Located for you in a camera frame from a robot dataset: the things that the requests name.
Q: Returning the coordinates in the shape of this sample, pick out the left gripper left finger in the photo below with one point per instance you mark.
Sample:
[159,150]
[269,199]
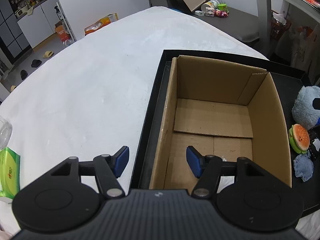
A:
[108,168]

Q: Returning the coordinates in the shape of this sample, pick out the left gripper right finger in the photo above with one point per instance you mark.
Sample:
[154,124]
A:
[206,168]

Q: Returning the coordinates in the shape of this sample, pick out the brown cardboard box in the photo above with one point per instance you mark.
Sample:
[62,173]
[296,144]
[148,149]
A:
[221,108]

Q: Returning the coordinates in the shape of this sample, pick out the grey plush toy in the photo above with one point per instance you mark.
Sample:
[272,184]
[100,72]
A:
[303,111]

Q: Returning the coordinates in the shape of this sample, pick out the blue denim soft piece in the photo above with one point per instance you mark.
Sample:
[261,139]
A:
[303,166]

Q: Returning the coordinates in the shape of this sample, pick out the hamburger plush toy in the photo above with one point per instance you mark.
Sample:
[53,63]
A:
[299,139]

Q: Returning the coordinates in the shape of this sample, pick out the green tissue pack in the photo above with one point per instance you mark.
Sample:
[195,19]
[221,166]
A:
[10,175]

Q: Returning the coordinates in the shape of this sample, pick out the black plastic tray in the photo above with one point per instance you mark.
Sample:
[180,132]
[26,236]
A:
[288,82]

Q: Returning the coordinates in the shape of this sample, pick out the yellow slipper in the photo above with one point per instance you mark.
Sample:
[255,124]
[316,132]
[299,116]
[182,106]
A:
[48,54]

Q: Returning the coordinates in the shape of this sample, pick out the orange paper bag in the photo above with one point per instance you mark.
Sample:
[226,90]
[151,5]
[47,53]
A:
[63,35]

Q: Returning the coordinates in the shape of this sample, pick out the orange cardboard box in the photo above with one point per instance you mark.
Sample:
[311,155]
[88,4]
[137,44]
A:
[101,23]

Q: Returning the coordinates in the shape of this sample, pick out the red doll toy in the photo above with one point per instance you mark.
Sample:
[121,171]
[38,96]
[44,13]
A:
[220,13]

